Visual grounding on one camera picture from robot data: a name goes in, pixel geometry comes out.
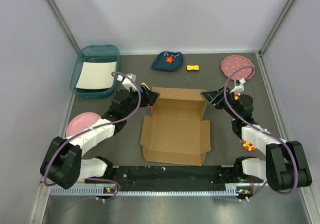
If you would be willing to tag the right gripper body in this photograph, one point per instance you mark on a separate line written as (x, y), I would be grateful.
(222, 103)

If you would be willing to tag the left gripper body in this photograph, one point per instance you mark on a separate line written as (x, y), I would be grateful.
(144, 101)

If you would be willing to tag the brown cardboard box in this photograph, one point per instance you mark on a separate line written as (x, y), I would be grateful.
(176, 132)

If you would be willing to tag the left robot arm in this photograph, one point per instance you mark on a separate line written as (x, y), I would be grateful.
(63, 163)

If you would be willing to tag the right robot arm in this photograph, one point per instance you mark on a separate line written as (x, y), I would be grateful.
(285, 166)

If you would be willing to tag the yellow pink marker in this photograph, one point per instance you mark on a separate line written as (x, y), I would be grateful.
(144, 85)

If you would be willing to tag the pink flower charm right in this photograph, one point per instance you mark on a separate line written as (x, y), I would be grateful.
(237, 96)

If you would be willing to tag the yellow bone sponge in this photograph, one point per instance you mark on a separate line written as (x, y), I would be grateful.
(192, 68)

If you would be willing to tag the pink dotted plate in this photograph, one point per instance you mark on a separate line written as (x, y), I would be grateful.
(243, 67)

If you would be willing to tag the dark blue fish dish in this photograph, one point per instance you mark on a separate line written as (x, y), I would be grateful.
(168, 61)

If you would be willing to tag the orange yellow flower charm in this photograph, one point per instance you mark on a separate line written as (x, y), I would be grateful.
(248, 146)

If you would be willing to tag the white paper sheet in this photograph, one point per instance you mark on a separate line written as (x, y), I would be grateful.
(96, 76)

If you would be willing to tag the teal plastic bin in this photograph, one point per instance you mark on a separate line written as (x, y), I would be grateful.
(96, 54)

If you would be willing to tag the plain pink plate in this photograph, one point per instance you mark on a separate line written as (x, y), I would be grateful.
(81, 122)

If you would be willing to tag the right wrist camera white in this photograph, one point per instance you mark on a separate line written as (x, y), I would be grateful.
(238, 86)

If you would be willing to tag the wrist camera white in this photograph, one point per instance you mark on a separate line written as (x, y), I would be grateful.
(128, 82)
(238, 86)

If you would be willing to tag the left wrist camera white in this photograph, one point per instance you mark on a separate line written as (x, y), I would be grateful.
(128, 82)

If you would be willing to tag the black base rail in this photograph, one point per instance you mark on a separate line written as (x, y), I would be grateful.
(174, 178)

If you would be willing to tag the aluminium frame profile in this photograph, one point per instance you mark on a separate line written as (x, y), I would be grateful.
(107, 188)

